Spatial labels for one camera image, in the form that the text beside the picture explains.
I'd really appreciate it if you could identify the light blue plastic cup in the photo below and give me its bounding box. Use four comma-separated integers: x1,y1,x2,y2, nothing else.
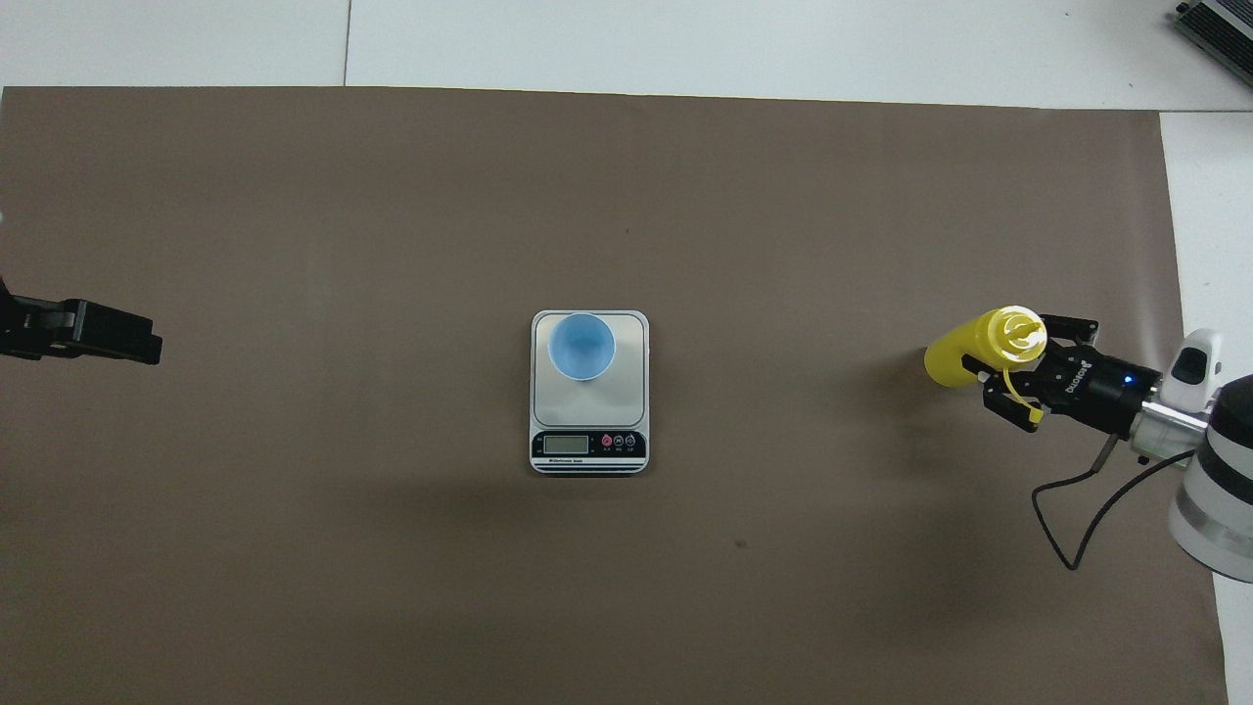
547,311,618,382

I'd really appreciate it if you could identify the brown paper table mat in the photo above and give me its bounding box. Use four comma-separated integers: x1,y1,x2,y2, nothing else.
0,86,1230,705

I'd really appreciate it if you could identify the yellow squeeze seasoning bottle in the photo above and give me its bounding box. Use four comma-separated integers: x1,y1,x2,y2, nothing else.
923,305,1049,432

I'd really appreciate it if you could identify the silver digital kitchen scale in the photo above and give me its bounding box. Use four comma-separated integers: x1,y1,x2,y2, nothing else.
530,309,651,477

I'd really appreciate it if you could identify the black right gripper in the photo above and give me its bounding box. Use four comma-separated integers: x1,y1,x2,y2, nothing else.
961,313,1166,438

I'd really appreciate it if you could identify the grey ribbed metal device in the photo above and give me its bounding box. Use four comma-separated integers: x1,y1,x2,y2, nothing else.
1173,0,1253,62

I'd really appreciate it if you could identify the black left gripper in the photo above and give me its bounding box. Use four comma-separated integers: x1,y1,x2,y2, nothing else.
0,274,163,366

